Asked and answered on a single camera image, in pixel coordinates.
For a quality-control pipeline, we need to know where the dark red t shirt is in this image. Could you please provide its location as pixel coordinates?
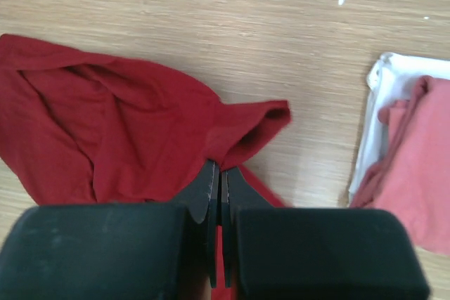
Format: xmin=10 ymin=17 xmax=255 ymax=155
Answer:
xmin=1 ymin=34 xmax=291 ymax=299

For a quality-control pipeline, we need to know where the folded white t shirt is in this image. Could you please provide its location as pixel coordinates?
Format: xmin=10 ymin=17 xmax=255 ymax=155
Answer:
xmin=348 ymin=52 xmax=449 ymax=200

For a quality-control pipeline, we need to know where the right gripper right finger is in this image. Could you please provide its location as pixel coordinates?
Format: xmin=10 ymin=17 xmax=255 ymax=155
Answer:
xmin=221 ymin=169 xmax=430 ymax=299

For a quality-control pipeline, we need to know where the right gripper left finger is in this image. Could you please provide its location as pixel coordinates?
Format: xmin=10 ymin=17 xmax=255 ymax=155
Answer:
xmin=1 ymin=161 xmax=217 ymax=299

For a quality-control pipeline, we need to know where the folded pink t shirt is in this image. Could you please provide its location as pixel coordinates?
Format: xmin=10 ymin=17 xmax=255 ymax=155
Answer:
xmin=350 ymin=76 xmax=449 ymax=254

